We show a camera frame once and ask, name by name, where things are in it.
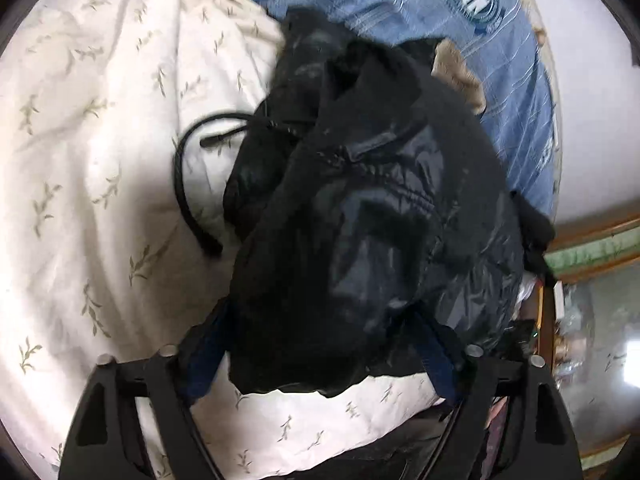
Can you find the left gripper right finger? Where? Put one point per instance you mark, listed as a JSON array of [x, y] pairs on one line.
[[509, 413]]

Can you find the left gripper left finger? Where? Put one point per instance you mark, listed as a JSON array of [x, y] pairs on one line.
[[106, 440]]

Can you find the black puffer jacket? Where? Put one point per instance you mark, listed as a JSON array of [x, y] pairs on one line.
[[368, 200]]

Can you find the black garment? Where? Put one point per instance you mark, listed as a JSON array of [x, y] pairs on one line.
[[537, 234]]

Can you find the white floral duvet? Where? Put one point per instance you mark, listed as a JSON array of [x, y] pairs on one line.
[[95, 256]]

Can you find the blue plaid quilt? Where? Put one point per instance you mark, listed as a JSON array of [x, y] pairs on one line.
[[500, 47]]

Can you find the wooden door frame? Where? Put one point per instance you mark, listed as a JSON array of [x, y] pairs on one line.
[[581, 256]]

